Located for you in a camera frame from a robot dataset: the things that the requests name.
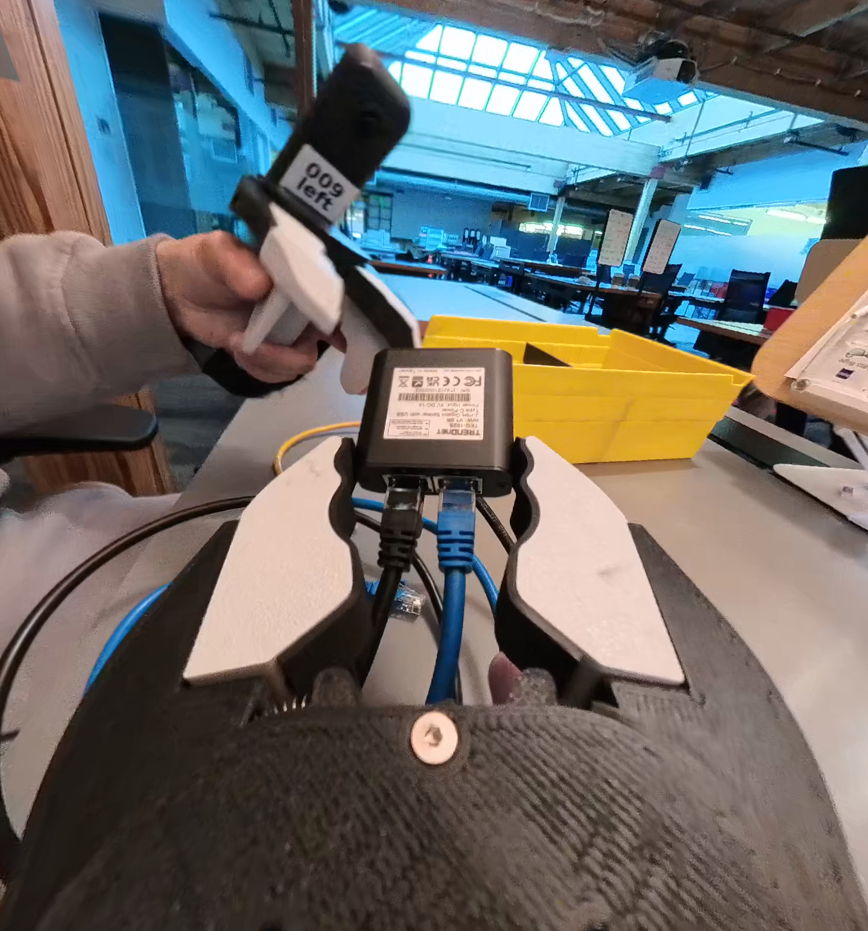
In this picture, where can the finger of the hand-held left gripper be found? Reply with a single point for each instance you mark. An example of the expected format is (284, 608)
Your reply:
(386, 313)
(357, 364)

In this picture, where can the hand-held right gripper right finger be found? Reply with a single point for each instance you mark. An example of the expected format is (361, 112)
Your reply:
(586, 574)

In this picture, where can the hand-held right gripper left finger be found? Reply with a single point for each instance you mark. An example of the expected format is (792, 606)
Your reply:
(281, 574)

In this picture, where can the black network switch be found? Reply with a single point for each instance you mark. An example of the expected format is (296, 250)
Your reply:
(434, 407)

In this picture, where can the person's left forearm grey sleeve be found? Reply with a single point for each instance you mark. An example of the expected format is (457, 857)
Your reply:
(63, 327)

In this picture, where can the grey desk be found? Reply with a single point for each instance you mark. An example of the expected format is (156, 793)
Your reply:
(732, 553)

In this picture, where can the person's right hand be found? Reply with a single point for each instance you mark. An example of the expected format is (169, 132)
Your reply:
(506, 680)

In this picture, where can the person's left hand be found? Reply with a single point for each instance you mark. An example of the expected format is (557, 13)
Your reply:
(208, 284)

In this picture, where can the yellow plastic bin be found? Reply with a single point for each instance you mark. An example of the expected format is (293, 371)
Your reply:
(608, 414)

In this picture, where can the white standing board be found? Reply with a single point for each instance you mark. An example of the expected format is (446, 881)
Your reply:
(615, 238)
(660, 247)

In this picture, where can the person's grey clothing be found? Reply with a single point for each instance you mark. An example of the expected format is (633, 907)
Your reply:
(41, 553)

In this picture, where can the black chair armrest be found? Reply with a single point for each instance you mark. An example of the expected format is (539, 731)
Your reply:
(77, 433)

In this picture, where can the white document stand base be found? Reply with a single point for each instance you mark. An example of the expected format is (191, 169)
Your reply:
(841, 487)

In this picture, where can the white ceiling projector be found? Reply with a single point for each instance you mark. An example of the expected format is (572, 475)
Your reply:
(659, 76)

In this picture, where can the wooden document board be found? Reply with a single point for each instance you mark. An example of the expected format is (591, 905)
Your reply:
(790, 342)

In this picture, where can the printed paper sheets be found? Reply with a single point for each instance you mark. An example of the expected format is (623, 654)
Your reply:
(855, 356)

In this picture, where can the brown cardboard sheet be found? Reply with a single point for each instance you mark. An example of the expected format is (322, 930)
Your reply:
(826, 273)

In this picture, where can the large black monitor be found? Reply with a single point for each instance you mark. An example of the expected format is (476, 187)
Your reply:
(863, 200)

